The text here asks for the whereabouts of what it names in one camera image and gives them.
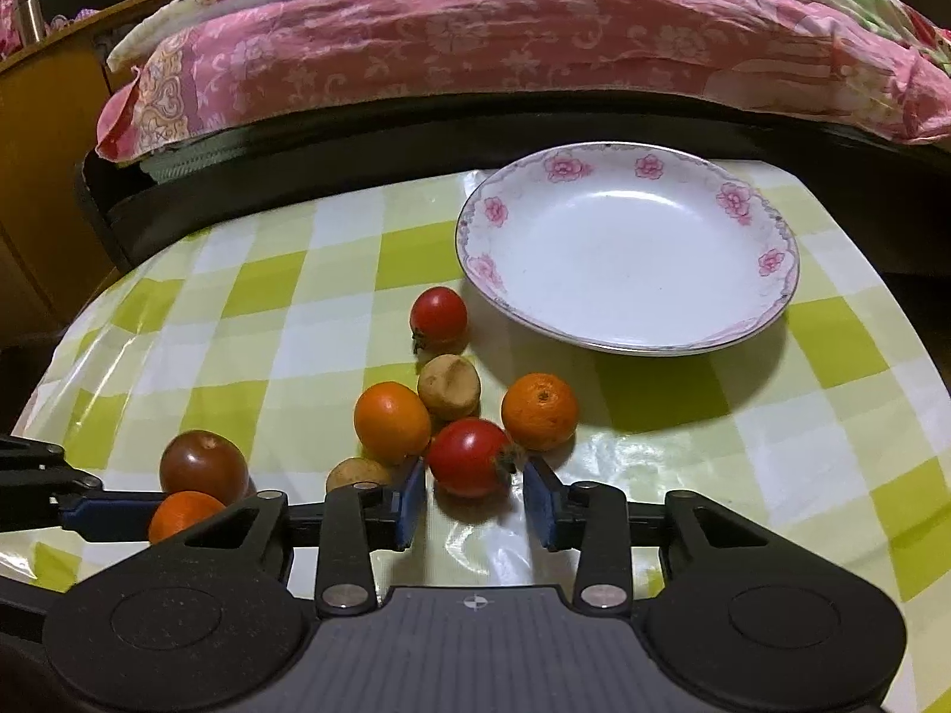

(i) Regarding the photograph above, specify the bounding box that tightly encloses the round brown longan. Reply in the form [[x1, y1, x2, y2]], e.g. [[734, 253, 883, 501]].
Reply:
[[326, 457, 393, 493]]

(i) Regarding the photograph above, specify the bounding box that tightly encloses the smooth orange fruit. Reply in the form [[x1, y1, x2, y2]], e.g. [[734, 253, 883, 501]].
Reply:
[[353, 381, 432, 465]]

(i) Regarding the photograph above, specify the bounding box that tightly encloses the dimpled orange tangerine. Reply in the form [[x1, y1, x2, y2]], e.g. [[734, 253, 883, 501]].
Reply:
[[501, 374, 579, 452]]

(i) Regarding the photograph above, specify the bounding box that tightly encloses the red tomato with stem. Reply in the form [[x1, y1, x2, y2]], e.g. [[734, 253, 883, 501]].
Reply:
[[426, 418, 522, 499]]

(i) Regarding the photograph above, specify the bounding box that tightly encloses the small orange tangerine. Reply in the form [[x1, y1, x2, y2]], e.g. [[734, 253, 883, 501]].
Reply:
[[148, 491, 226, 544]]

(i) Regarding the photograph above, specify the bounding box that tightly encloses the dark brown tomato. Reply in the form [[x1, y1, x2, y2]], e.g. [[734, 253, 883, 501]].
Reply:
[[159, 430, 250, 506]]

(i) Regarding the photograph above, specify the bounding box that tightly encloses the brown longan fruit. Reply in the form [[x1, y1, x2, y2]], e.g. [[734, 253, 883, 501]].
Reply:
[[417, 354, 480, 422]]

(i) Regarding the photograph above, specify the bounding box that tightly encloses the small red tomato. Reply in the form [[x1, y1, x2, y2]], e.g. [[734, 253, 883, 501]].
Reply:
[[410, 286, 469, 351]]

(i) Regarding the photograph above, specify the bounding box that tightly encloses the green checkered tablecloth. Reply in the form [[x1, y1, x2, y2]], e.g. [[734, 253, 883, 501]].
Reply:
[[0, 159, 951, 713]]

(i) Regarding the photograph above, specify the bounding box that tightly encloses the wooden cabinet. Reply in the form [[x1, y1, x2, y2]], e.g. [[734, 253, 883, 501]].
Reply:
[[0, 0, 172, 346]]

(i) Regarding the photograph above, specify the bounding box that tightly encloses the white floral plate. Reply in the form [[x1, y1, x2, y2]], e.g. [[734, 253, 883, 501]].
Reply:
[[455, 142, 799, 357]]

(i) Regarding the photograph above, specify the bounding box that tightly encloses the metal thermos bottle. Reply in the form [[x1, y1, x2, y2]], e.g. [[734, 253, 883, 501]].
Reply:
[[14, 0, 48, 47]]

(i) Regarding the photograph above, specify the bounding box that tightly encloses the pink floral bedsheet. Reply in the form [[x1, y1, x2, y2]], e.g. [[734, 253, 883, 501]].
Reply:
[[97, 0, 949, 164]]

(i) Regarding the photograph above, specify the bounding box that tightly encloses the dark bed frame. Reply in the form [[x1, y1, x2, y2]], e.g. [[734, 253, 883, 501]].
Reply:
[[77, 92, 949, 272]]

